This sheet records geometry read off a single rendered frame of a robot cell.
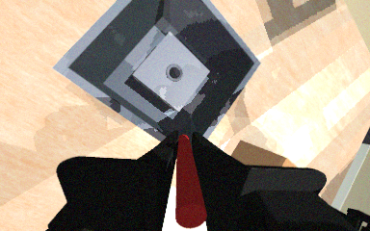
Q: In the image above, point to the dark red peg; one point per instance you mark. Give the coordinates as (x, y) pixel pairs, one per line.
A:
(190, 211)

